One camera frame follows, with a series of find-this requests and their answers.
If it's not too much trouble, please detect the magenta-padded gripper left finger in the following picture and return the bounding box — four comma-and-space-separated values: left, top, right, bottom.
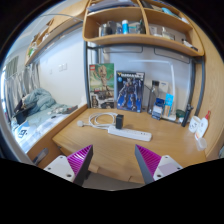
43, 144, 95, 187

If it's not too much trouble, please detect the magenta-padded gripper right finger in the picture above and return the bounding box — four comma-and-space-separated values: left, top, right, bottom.
134, 143, 184, 185

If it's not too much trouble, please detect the black charger block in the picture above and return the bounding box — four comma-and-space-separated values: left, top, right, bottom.
115, 113, 125, 130

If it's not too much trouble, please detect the clear plastic small container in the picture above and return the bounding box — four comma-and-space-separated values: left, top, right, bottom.
195, 136, 208, 152

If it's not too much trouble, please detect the white mug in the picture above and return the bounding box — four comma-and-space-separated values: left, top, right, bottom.
188, 115, 202, 134

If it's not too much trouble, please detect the white power strip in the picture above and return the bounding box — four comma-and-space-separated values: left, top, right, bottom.
107, 125, 153, 143

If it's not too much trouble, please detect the white glue bottle red cap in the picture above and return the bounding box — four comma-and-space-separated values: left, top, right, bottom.
194, 110, 212, 141

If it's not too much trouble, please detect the black cylindrical device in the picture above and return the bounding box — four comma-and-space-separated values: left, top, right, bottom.
180, 103, 195, 128

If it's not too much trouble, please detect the dark green round container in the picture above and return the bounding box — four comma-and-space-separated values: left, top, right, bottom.
175, 108, 187, 120

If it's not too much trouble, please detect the green patterned cloth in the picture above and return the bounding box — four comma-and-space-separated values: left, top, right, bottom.
217, 145, 224, 160

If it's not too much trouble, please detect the dark blue small box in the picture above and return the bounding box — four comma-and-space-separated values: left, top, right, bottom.
151, 97, 166, 121

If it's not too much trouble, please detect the bed with teal bedding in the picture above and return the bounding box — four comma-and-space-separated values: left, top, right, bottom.
6, 87, 80, 152

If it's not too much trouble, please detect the light blue and orange carton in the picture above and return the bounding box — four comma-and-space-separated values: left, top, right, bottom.
162, 93, 175, 119

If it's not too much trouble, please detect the white desk lamp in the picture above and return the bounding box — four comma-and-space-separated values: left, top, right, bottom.
137, 59, 178, 123

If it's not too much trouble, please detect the blue robot model box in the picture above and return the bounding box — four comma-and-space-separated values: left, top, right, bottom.
115, 70, 146, 114

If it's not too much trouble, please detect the grey curtain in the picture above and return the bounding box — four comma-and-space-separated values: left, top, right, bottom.
2, 55, 42, 118

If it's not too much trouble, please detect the green tree figure toy box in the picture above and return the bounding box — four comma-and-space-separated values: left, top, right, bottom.
88, 62, 115, 110

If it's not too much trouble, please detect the wooden shelf unit with items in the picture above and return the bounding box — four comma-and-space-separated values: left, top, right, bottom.
81, 0, 205, 57

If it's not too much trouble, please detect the white coiled cable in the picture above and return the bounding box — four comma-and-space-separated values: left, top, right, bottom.
76, 111, 119, 131

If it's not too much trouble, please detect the dark grey metal frame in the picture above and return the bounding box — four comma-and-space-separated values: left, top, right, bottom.
82, 41, 205, 118

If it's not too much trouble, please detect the white wall switch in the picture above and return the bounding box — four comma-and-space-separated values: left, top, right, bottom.
58, 62, 68, 73

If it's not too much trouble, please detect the wooden bunk bed rail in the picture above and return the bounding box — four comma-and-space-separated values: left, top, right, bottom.
24, 0, 90, 66

